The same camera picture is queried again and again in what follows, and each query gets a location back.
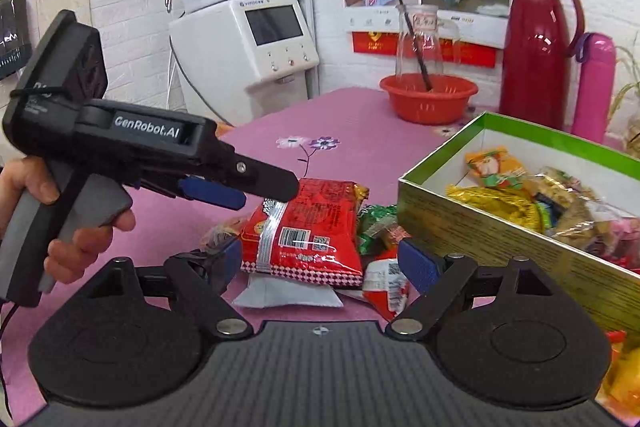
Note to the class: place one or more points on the glass vase with plant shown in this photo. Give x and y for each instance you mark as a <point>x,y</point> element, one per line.
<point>631,107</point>

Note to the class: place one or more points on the red checkered snack packet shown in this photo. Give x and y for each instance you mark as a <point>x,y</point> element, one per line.
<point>305,227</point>

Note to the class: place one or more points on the dark green snack packet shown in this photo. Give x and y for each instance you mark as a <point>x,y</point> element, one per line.
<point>375,227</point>

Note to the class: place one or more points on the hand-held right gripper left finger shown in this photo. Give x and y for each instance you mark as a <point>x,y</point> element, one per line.
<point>230,257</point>

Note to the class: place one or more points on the person's left hand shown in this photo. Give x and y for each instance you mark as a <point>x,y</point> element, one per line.
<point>25,182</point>

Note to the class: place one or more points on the red thermos jug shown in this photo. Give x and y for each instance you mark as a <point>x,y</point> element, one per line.
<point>535,57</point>

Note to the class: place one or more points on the pink floral tablecloth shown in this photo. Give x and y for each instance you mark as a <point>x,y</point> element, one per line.
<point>350,107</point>

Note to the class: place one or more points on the dark stirring stick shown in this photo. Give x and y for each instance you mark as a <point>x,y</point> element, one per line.
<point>415,42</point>

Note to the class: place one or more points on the clear glass pitcher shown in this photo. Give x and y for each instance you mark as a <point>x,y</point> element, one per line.
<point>440,47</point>

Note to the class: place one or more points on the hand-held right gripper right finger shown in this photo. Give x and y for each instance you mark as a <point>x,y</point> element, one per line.
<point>420,262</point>

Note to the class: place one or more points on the pink white snack packet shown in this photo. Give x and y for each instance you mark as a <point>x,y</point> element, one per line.
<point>617,234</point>

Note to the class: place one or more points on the pink thermos bottle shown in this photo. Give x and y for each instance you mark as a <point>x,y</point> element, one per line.
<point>595,92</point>

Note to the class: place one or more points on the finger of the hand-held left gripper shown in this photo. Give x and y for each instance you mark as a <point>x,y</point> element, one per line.
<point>210,192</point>
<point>265,182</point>

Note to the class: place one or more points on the green cardboard box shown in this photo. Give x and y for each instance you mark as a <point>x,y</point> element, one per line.
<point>500,247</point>

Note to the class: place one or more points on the red snack packet white label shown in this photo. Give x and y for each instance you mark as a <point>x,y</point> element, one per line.
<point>385,287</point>

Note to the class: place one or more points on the white appliance with screen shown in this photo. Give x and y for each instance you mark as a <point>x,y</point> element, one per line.
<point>225,57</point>

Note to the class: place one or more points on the red plastic basin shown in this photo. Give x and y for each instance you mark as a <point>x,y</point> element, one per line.
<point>430,104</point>

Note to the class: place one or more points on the clear packet brown snack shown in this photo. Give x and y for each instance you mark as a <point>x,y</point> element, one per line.
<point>222,232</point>

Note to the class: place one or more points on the clear brown bread packet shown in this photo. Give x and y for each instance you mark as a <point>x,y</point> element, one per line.
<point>565,207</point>

